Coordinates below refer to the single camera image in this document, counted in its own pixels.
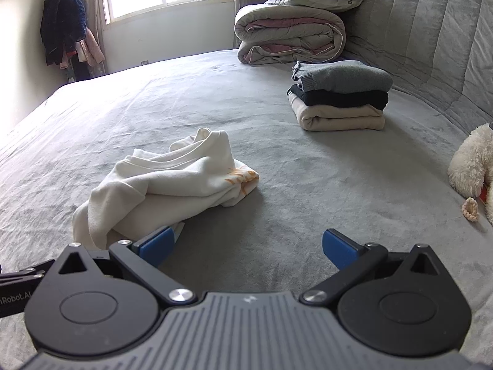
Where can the folded beige garment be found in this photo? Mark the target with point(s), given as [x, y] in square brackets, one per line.
[339, 119]

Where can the light grey pillow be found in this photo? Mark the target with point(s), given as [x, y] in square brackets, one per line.
[316, 1]

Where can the grey quilted headboard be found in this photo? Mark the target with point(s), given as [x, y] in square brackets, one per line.
[423, 27]

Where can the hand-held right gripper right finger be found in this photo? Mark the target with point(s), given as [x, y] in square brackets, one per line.
[339, 248]

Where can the folded grey sweater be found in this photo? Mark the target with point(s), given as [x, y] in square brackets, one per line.
[346, 75]

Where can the hanging dark jacket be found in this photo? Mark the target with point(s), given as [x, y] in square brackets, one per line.
[61, 19]

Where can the folded black garment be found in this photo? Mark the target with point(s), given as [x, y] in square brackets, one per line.
[339, 98]

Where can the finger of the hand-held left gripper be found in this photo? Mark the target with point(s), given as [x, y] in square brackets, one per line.
[34, 268]

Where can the white printed sweatshirt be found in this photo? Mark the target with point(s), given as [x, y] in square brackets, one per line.
[154, 189]

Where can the grey bed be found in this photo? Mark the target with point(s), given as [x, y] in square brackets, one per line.
[231, 100]

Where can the white plush toy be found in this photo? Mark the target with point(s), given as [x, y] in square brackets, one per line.
[472, 162]

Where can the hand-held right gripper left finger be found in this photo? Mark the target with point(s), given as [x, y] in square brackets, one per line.
[156, 244]

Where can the folded grey pink quilt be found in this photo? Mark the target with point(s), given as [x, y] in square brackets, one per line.
[289, 31]

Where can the hanging pink clothes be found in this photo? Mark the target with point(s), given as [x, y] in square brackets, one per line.
[92, 50]

